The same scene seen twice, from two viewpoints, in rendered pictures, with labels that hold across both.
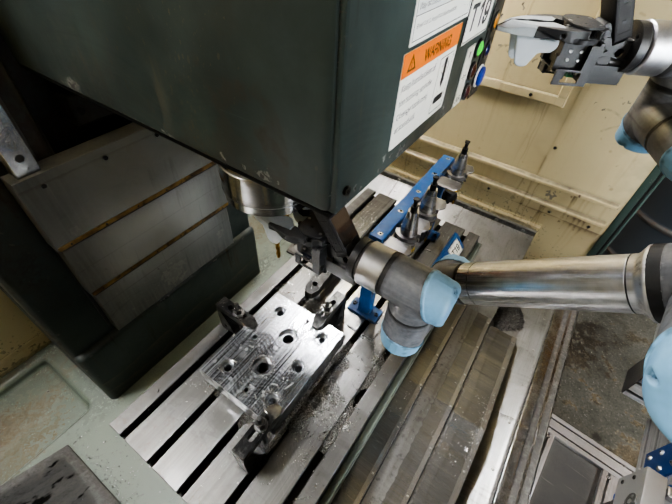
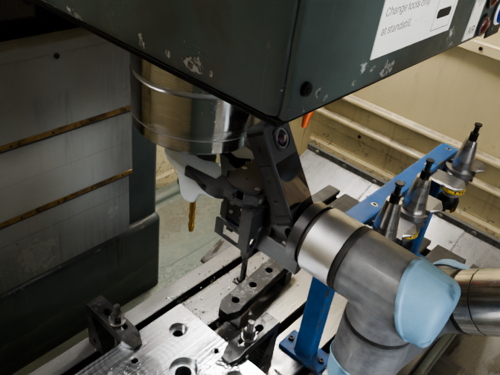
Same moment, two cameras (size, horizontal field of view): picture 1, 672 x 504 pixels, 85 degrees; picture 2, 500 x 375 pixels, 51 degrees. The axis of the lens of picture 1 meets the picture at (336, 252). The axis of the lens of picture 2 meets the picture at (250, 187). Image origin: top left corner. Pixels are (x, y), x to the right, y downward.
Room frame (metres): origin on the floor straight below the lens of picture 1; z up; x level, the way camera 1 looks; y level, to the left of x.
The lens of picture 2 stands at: (-0.05, -0.01, 1.77)
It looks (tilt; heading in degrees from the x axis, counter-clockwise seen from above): 34 degrees down; 5
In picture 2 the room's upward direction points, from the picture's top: 8 degrees clockwise
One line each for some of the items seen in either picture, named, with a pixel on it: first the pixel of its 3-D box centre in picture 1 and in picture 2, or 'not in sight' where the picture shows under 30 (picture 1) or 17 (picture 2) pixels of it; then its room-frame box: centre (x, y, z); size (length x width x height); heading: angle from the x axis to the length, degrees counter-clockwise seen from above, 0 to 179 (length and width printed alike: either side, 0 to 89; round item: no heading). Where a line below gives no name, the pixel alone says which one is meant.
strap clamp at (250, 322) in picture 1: (238, 318); (115, 331); (0.56, 0.25, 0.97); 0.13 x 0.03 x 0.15; 58
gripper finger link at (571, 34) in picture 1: (564, 32); not in sight; (0.62, -0.31, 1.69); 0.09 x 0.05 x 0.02; 88
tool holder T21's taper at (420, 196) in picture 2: (429, 199); (418, 192); (0.78, -0.23, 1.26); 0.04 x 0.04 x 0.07
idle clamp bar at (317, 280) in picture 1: (329, 271); (259, 287); (0.79, 0.02, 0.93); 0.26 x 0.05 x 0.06; 153
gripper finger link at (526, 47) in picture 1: (525, 45); not in sight; (0.63, -0.27, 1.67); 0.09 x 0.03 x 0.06; 88
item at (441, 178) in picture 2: (449, 184); (448, 181); (0.92, -0.32, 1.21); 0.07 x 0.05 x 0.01; 58
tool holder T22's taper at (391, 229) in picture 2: (411, 221); (388, 216); (0.69, -0.18, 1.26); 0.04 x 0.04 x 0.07
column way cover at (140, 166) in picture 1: (157, 219); (30, 172); (0.74, 0.49, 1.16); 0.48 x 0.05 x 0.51; 148
